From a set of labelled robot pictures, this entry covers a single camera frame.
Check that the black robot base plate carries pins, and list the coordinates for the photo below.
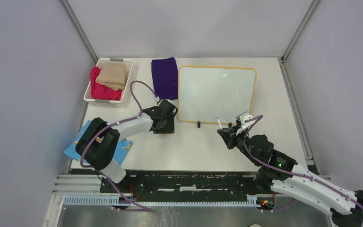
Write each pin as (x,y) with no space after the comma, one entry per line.
(187,186)

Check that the white perforated plastic basket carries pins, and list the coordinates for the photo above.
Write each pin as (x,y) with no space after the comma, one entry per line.
(125,92)

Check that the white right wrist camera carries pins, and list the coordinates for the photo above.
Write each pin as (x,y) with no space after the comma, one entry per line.
(244,121)

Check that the beige cloth in basket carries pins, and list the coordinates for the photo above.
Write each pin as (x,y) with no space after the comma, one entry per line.
(113,75)

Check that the red cloth in basket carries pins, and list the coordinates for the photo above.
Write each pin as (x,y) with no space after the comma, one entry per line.
(102,92)

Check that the yellow framed whiteboard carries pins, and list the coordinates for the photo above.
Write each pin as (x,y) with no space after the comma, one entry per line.
(207,93)

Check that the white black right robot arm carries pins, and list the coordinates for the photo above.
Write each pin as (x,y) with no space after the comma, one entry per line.
(280,173)

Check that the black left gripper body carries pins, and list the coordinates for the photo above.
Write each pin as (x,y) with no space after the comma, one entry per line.
(168,126)

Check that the purple folded cloth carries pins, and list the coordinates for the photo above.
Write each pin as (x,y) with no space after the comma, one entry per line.
(165,78)

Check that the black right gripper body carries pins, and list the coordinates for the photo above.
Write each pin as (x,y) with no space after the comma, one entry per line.
(240,141)

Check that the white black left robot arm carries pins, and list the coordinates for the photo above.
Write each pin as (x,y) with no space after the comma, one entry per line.
(98,143)

